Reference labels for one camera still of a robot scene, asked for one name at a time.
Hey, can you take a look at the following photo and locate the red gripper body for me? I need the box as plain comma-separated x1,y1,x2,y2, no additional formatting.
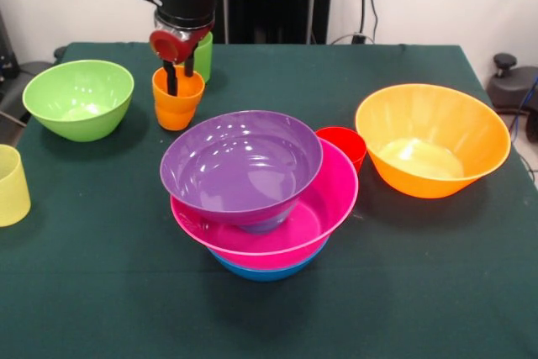
150,29,203,64

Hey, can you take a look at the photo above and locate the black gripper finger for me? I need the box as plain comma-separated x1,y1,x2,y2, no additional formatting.
162,60,180,96
183,45,197,78

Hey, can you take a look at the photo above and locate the orange plastic cup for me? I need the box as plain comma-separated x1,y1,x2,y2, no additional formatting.
151,65,206,132

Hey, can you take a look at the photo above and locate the green plastic bowl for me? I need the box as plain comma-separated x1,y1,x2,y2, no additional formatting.
22,59,135,143

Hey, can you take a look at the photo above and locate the purple plastic bowl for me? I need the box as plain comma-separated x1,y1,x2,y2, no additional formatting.
159,110,324,228

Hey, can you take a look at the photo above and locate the small blue plastic bowl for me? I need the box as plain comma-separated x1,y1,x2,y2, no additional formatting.
237,211,291,235

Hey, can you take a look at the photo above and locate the pink plastic bowl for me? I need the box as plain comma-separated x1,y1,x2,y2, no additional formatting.
169,138,360,271

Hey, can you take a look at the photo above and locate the green plastic cup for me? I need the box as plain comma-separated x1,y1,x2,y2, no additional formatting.
193,31,214,84

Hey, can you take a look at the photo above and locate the black equipment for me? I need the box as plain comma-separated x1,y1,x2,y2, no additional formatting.
0,9,55,127

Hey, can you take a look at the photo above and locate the red plastic cup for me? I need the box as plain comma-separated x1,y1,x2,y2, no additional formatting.
314,126,367,175

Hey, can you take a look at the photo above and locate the yellow plastic cup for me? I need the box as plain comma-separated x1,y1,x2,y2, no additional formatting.
0,144,32,228

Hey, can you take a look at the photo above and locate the large blue plastic bowl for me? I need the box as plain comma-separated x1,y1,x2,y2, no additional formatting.
207,235,331,282

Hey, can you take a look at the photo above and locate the large orange plastic bowl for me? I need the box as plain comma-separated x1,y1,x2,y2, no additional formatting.
355,83,512,199

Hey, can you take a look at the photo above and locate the dark green tablecloth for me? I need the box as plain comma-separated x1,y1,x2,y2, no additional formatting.
0,41,538,359

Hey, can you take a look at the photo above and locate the black wheeled base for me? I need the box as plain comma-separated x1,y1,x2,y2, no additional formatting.
486,52,538,144

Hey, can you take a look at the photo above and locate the blue cable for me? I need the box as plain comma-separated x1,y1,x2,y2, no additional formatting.
506,75,538,137

